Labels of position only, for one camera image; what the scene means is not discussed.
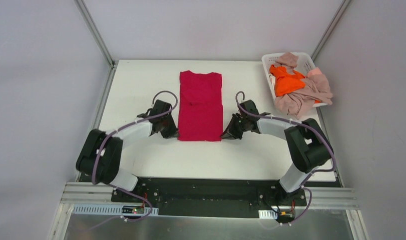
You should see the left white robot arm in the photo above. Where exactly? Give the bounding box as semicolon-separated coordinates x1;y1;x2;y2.
76;99;179;202

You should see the aluminium frame rail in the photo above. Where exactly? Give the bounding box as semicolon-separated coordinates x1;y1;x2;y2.
61;182;360;210

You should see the purple cable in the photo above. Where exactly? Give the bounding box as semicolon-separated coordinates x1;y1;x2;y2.
91;90;179;223
235;91;338;226

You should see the beige pink t shirt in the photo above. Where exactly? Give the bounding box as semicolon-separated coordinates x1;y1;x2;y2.
271;52;333;119

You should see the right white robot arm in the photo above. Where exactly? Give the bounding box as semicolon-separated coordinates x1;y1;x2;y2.
221;100;335;205

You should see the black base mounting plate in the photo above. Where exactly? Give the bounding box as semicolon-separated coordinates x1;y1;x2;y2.
111;177;308;219

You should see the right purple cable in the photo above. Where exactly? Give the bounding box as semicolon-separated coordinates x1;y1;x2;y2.
235;91;338;226

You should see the orange t shirt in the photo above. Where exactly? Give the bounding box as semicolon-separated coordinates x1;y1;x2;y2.
269;64;306;97

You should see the red t shirt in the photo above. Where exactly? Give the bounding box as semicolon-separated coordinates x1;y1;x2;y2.
178;70;223;142

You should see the white plastic laundry basket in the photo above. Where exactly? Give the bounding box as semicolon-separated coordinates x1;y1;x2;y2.
262;52;327;108

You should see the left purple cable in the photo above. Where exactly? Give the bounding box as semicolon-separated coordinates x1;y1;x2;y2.
91;90;179;223

